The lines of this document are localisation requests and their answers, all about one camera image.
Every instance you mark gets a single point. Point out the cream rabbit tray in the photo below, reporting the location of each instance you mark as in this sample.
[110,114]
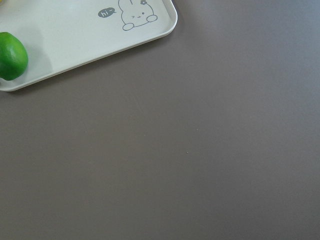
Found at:
[60,35]

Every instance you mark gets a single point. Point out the green lime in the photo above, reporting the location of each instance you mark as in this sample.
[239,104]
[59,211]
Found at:
[13,57]

